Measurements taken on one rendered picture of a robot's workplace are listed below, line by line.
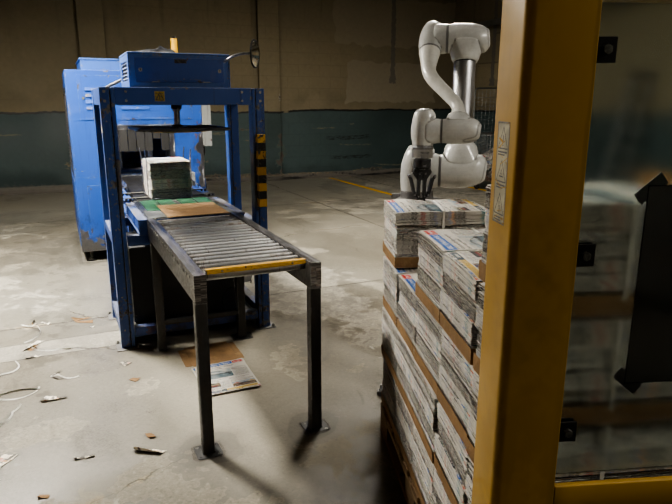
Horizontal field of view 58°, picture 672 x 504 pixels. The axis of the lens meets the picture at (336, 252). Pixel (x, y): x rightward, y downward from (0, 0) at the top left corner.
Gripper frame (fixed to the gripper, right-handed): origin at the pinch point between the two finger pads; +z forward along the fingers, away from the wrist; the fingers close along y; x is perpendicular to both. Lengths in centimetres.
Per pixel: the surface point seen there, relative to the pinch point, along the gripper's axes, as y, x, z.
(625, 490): -18, -189, 9
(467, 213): 9.4, -35.5, -2.4
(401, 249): -15.8, -33.7, 11.7
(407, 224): -14.0, -35.1, 1.5
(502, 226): -37, -186, -29
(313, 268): -48, -9, 25
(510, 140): -37, -186, -40
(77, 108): -234, 317, -39
